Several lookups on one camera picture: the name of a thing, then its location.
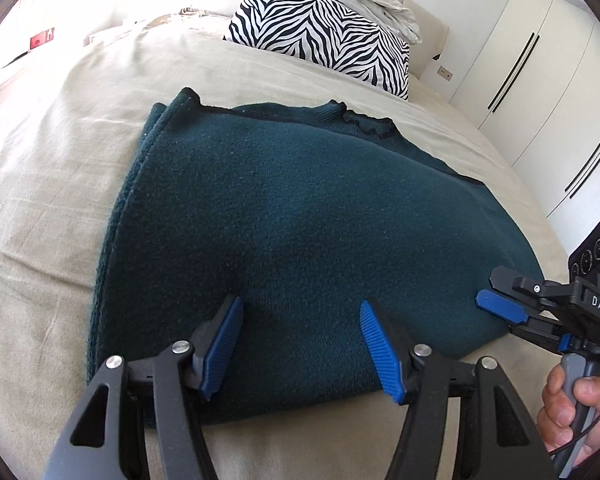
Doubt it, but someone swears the bed with beige sheet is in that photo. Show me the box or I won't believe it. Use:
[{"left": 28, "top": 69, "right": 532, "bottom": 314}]
[{"left": 0, "top": 10, "right": 571, "bottom": 480}]

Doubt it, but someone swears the black wardrobe handle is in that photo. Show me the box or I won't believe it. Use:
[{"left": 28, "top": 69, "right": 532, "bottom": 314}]
[
  {"left": 487, "top": 34, "right": 541, "bottom": 111},
  {"left": 564, "top": 105, "right": 600, "bottom": 200}
]

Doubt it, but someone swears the dark green sweater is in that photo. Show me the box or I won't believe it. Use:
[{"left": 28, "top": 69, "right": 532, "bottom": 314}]
[{"left": 86, "top": 87, "right": 543, "bottom": 428}]

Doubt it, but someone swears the red box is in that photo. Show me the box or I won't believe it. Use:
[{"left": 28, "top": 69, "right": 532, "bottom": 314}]
[{"left": 29, "top": 27, "right": 56, "bottom": 51}]

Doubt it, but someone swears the black cable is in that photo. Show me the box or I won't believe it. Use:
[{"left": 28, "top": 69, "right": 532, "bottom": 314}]
[{"left": 549, "top": 385, "right": 600, "bottom": 463}]

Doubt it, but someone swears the zebra print pillow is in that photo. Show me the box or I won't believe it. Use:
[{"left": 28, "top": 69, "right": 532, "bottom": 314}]
[{"left": 223, "top": 0, "right": 412, "bottom": 101}]

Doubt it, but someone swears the person's right hand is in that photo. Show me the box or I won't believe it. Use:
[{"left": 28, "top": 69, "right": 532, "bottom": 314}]
[{"left": 536, "top": 360, "right": 600, "bottom": 471}]

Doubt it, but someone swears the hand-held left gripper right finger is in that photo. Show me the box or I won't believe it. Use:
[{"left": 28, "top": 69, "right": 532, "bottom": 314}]
[{"left": 360, "top": 300, "right": 556, "bottom": 480}]

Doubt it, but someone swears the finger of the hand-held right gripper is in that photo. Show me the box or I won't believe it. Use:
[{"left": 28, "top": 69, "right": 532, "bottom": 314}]
[
  {"left": 476, "top": 267, "right": 576, "bottom": 325},
  {"left": 507, "top": 317, "right": 573, "bottom": 356}
]

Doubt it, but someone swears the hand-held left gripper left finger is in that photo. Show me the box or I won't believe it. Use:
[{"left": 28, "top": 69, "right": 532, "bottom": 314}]
[{"left": 42, "top": 295, "right": 244, "bottom": 480}]

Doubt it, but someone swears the white wardrobe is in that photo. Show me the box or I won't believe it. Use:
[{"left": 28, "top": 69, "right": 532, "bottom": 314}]
[{"left": 447, "top": 0, "right": 600, "bottom": 251}]

